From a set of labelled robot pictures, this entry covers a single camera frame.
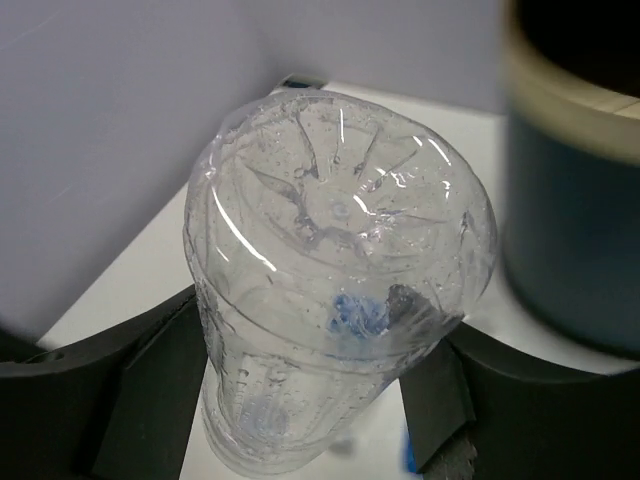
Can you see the dark blue gold-rimmed bin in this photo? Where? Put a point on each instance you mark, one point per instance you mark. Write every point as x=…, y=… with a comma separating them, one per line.
x=571, y=238

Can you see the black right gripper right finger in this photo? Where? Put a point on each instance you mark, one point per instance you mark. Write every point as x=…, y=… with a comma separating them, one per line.
x=479, y=409

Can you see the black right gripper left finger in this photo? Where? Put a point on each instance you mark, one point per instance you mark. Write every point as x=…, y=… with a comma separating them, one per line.
x=117, y=405

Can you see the clear crushed bottle white cap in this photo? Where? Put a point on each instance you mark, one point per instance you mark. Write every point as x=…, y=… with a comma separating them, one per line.
x=332, y=243

